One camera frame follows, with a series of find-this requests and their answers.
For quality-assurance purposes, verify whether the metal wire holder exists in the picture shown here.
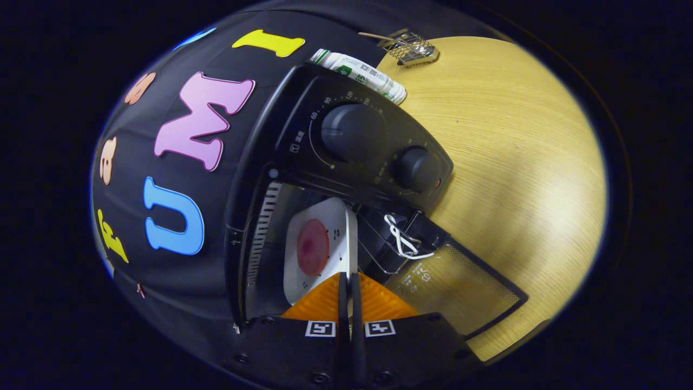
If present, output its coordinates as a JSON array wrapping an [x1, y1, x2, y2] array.
[[385, 30, 440, 68]]

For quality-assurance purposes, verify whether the white string loop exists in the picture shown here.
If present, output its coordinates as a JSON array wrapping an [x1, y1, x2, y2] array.
[[383, 214, 435, 260]]

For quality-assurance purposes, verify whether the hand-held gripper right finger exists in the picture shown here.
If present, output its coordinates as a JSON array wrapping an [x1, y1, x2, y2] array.
[[351, 272, 482, 390]]

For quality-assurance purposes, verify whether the wooden stick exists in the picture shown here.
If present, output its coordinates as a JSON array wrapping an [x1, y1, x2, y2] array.
[[358, 31, 401, 44]]

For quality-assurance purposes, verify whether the black backdrop cloth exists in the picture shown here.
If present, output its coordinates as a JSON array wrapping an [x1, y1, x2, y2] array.
[[89, 0, 488, 380]]

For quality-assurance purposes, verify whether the white bottle green label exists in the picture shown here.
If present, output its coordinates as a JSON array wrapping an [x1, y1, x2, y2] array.
[[309, 48, 408, 105]]

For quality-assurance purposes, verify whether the pink round food slice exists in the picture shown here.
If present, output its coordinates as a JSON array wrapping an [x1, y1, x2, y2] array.
[[296, 218, 330, 276]]

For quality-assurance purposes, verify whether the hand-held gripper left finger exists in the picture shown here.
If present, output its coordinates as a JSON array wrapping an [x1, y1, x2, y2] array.
[[225, 272, 350, 390]]

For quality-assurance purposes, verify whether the white foam tray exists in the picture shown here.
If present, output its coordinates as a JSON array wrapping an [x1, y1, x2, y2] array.
[[283, 197, 359, 306]]

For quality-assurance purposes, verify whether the black toaster oven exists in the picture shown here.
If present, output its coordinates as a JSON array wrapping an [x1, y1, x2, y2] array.
[[224, 64, 528, 342]]

